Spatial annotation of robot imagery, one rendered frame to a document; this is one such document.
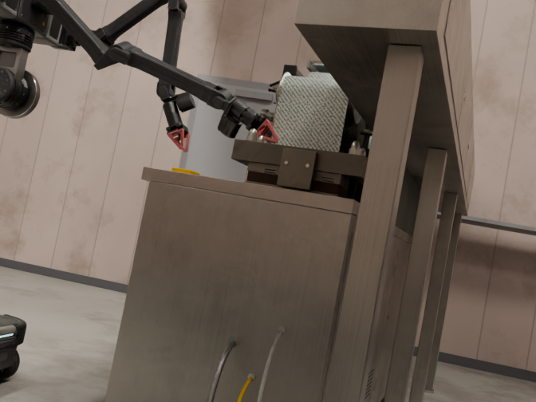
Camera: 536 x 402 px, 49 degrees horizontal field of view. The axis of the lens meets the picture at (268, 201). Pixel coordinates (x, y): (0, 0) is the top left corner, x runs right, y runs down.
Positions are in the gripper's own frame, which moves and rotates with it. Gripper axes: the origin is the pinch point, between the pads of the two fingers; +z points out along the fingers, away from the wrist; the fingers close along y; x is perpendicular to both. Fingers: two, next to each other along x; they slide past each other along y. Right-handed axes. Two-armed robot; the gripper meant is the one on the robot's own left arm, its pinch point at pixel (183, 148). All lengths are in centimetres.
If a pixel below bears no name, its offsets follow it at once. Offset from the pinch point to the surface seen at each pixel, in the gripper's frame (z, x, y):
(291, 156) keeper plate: 31, -44, -61
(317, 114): 16, -55, -39
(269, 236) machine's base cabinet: 51, -32, -65
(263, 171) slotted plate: 31, -35, -56
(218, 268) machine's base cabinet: 54, -14, -62
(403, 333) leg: 91, -57, -32
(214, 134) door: -89, 41, 302
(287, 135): 19, -44, -38
